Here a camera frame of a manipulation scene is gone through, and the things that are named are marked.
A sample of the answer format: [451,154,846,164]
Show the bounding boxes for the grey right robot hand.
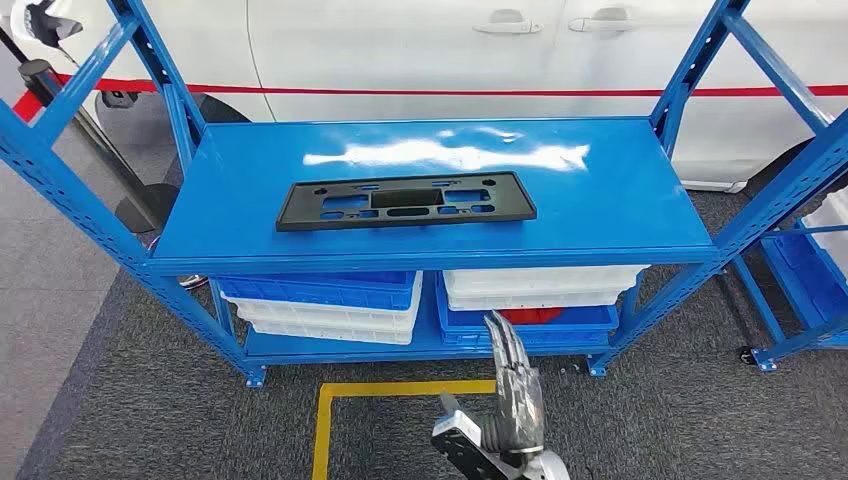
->
[439,311,548,458]

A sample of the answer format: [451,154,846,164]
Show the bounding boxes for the black plastic mounting plate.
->
[275,171,538,233]

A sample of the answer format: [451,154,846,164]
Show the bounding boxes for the blue metal shelf rack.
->
[728,192,848,374]
[0,0,848,389]

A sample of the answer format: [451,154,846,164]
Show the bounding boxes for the red object in bin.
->
[498,306,564,326]

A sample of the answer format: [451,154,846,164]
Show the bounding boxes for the yellow floor tape square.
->
[311,378,499,480]

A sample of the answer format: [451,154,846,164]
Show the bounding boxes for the white car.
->
[9,0,848,193]

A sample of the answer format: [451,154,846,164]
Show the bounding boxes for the black round floor disc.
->
[114,183,181,234]

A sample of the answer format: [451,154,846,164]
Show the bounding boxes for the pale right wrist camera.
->
[430,407,525,480]

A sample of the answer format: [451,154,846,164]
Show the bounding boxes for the black stanchion post chrome base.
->
[17,58,208,291]

